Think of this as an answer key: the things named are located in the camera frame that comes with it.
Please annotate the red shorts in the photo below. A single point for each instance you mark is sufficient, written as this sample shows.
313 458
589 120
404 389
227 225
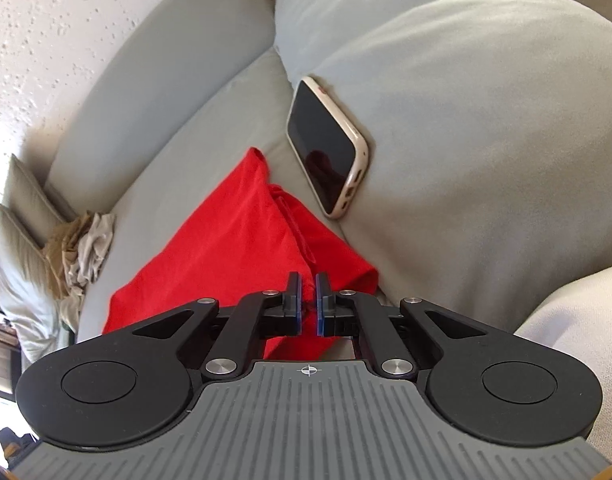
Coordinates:
226 240

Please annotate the tan garment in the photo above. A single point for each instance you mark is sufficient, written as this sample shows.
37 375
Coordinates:
61 255

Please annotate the white fabric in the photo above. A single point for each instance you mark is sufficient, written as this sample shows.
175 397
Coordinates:
575 320

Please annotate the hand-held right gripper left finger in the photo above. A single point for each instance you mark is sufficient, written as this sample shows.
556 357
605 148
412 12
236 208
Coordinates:
297 310

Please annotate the light grey garment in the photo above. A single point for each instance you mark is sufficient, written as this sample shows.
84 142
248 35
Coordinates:
93 245

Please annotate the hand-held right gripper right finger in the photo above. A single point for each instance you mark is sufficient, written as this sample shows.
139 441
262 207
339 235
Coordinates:
320 310

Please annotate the smartphone in white case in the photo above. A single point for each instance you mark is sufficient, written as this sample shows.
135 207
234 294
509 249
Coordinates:
321 145

